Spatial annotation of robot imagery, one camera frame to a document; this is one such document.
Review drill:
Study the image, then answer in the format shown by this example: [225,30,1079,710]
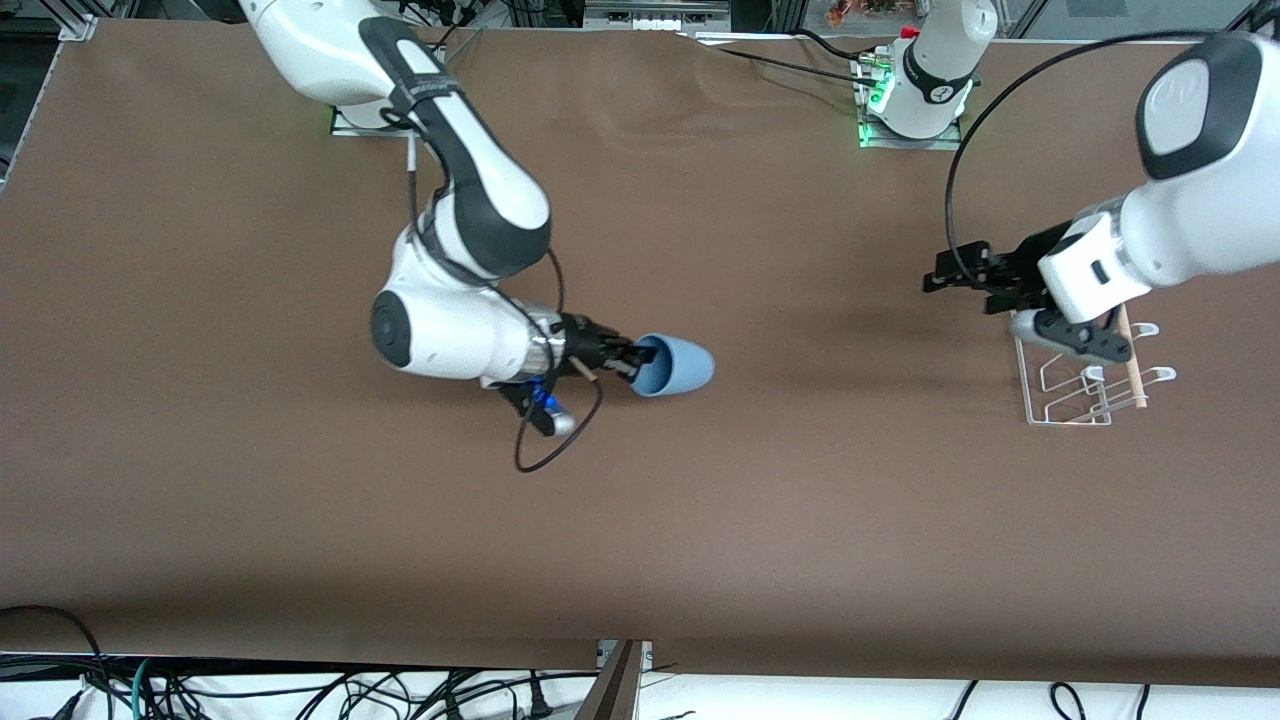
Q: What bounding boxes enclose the blue plastic cup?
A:
[631,333,717,399]

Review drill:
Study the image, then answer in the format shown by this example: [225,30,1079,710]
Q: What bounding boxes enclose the brown table cover sheet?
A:
[0,18,1280,691]

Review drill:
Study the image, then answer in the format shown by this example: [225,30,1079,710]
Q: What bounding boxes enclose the grey power strip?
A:
[584,0,733,33]

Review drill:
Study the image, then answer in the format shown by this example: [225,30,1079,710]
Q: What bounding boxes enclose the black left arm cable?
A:
[944,30,1233,293]

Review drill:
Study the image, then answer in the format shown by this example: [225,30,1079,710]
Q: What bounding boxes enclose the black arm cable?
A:
[944,30,1233,293]
[513,245,607,474]

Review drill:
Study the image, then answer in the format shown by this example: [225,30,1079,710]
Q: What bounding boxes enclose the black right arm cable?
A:
[513,245,607,474]

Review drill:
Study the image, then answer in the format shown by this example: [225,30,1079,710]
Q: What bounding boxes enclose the white wire cup rack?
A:
[1011,303,1178,427]

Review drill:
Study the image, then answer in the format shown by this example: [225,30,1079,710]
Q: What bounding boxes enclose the black cable on table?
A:
[695,28,883,89]

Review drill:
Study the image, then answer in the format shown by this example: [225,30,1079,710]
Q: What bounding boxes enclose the teal floor cable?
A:
[128,656,163,720]

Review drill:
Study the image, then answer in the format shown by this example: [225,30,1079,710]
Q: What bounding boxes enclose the thick black floor cable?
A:
[0,604,109,720]

